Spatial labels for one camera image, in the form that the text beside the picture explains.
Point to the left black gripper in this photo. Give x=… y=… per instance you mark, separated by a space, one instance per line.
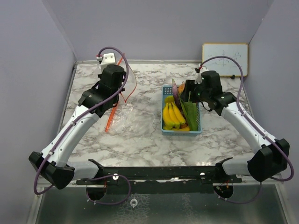
x=100 y=76

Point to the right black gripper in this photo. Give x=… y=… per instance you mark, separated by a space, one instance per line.
x=190 y=86

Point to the green leafy vegetable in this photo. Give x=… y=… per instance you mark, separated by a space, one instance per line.
x=190 y=111

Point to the blue perforated plastic basket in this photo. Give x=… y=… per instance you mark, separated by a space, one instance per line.
x=167 y=92

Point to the yellow banana bunch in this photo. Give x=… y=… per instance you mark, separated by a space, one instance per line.
x=173 y=117

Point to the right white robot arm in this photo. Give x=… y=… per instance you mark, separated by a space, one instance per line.
x=270 y=154

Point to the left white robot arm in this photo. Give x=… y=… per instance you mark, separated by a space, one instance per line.
x=52 y=163

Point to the clear zip bag on table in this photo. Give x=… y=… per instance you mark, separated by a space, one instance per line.
x=134 y=121

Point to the small orange fruit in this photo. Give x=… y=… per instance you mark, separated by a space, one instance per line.
x=184 y=127

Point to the small framed whiteboard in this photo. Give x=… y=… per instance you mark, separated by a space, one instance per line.
x=226 y=58

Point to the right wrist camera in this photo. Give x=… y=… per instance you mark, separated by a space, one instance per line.
x=199 y=70

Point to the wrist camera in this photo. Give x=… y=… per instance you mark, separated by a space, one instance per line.
x=199 y=70
x=106 y=59

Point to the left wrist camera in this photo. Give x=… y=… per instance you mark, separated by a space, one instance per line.
x=106 y=59

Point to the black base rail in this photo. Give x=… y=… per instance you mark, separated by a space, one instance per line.
x=157 y=180

